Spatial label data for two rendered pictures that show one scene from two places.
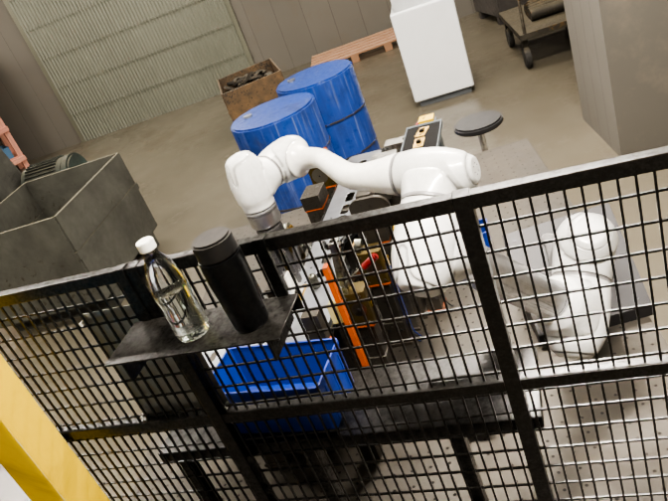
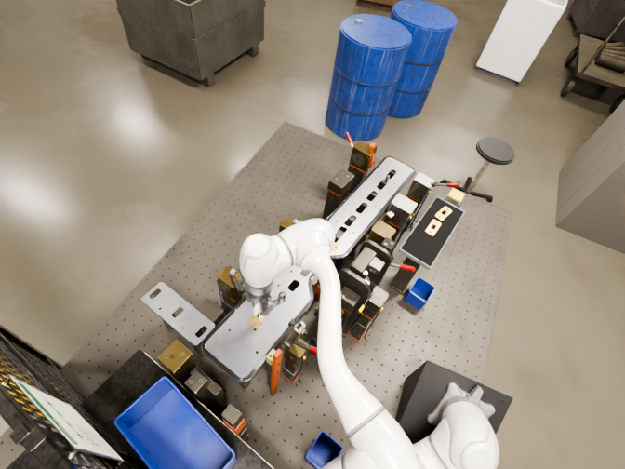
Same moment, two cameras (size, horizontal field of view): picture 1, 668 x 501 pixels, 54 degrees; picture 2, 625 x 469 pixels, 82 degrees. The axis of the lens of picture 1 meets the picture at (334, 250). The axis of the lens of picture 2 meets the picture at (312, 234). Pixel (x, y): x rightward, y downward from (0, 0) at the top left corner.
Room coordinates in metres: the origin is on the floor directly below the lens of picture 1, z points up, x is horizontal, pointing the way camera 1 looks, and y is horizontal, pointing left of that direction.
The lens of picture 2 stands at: (1.17, -0.03, 2.29)
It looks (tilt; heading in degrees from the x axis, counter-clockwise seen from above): 53 degrees down; 5
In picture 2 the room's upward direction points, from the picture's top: 11 degrees clockwise
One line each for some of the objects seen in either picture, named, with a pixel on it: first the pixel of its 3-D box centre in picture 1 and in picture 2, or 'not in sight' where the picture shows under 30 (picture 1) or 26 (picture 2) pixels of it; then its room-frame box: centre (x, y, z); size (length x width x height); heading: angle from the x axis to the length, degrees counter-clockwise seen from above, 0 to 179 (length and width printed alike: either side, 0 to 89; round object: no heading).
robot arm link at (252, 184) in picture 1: (250, 178); (262, 257); (1.68, 0.13, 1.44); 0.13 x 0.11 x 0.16; 138
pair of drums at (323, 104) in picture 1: (315, 148); (388, 70); (4.68, -0.15, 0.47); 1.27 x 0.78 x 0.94; 158
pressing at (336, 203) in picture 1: (336, 230); (331, 240); (2.13, -0.03, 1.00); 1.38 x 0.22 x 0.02; 158
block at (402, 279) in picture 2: not in sight; (414, 260); (2.19, -0.43, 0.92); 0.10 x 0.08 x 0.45; 158
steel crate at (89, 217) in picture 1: (66, 244); (196, 17); (4.96, 1.94, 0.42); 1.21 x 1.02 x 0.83; 167
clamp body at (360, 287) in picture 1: (376, 334); (296, 363); (1.61, -0.02, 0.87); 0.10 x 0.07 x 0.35; 68
